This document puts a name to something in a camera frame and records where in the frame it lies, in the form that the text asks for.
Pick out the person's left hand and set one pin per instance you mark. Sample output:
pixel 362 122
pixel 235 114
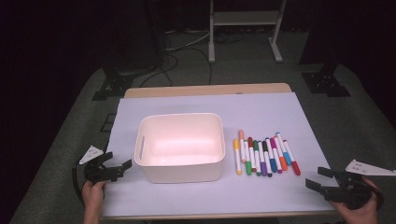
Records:
pixel 92 194

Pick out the white table sheet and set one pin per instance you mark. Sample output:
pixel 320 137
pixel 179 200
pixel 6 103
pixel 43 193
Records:
pixel 186 199

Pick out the light green marker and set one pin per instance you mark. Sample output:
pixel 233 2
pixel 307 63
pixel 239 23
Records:
pixel 248 168

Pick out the peach marker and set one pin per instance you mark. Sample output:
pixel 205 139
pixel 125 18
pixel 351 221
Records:
pixel 241 137

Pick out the person's right hand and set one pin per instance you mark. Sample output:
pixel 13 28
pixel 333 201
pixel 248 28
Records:
pixel 361 216

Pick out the white plastic storage bin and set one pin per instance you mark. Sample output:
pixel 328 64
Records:
pixel 180 174

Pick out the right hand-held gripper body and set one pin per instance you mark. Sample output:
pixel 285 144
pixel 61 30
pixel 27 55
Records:
pixel 351 193

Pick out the brown marker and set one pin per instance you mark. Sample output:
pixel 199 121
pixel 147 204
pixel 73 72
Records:
pixel 250 141

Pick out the white metal stand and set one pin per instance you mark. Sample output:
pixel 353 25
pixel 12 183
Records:
pixel 246 18

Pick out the yellow marker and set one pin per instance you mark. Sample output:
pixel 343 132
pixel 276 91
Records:
pixel 237 157

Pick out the light blue marker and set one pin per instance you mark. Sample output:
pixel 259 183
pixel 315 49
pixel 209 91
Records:
pixel 287 159

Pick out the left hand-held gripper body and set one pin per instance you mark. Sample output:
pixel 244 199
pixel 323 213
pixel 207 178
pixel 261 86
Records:
pixel 99 174

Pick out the purple marker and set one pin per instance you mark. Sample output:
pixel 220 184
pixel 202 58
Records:
pixel 263 168

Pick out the black marker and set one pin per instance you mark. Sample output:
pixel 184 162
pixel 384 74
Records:
pixel 265 146

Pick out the wooden table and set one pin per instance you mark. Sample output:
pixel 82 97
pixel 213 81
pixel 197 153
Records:
pixel 202 90

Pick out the red marker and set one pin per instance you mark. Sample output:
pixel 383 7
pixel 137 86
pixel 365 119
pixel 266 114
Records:
pixel 295 169

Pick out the black stand base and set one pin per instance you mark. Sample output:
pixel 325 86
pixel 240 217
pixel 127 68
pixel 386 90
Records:
pixel 325 84
pixel 115 85

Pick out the dark green marker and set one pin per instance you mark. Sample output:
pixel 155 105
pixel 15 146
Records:
pixel 256 145

